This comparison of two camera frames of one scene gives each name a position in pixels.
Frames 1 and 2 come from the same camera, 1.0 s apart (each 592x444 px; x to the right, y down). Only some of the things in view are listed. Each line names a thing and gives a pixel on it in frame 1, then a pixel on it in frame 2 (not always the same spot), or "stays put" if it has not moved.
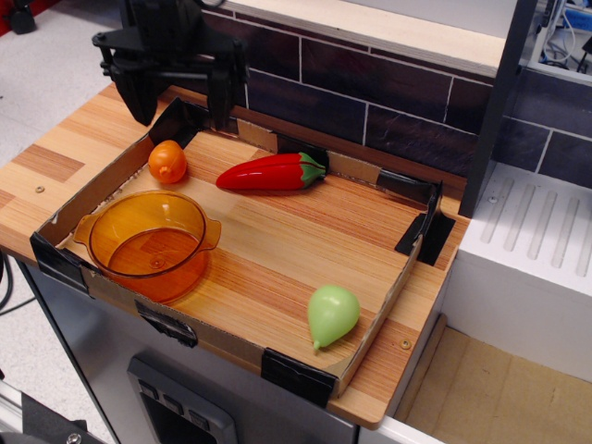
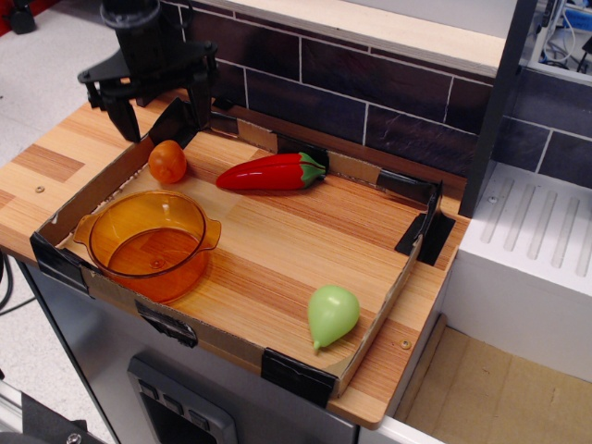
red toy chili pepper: x=283 y=172 stays put
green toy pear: x=332 y=311 stays put
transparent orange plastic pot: x=153 y=244 stays put
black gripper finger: x=141 y=93 -> x=121 y=111
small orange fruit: x=167 y=162 stays put
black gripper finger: x=221 y=97 -> x=200 y=87
